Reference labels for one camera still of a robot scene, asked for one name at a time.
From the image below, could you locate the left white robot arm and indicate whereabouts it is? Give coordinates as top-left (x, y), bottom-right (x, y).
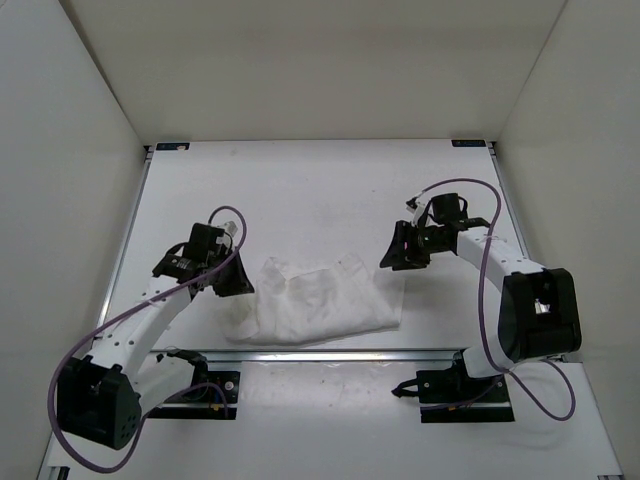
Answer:
top-left (55, 221), bottom-right (254, 450)

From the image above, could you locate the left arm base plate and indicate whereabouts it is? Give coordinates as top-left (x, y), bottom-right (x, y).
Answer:
top-left (149, 370), bottom-right (241, 421)

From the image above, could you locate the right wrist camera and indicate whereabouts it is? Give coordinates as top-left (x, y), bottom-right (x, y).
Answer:
top-left (406, 195), bottom-right (431, 224)

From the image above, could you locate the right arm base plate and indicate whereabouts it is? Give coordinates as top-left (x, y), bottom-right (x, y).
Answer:
top-left (416, 367), bottom-right (515, 424)

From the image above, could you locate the blue corner label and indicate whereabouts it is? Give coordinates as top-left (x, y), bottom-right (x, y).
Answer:
top-left (155, 142), bottom-right (190, 151)
top-left (451, 139), bottom-right (486, 148)

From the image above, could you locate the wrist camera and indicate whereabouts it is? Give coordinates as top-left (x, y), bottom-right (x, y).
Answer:
top-left (406, 195), bottom-right (431, 224)
top-left (217, 221), bottom-right (238, 248)

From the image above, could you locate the right blue corner label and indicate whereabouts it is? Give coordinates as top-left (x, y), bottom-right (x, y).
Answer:
top-left (451, 139), bottom-right (486, 148)

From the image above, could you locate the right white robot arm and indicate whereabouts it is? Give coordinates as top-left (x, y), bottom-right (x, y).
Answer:
top-left (380, 193), bottom-right (582, 401)

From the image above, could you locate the left blue corner label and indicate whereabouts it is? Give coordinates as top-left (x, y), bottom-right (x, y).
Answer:
top-left (155, 142), bottom-right (190, 151)

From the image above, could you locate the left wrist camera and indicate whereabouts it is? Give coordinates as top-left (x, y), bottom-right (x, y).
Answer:
top-left (217, 221), bottom-right (238, 248)

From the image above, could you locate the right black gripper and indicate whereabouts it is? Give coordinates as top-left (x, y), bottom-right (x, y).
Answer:
top-left (380, 221), bottom-right (448, 271)

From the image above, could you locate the white skirt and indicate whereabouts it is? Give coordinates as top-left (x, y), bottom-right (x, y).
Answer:
top-left (215, 253), bottom-right (405, 346)

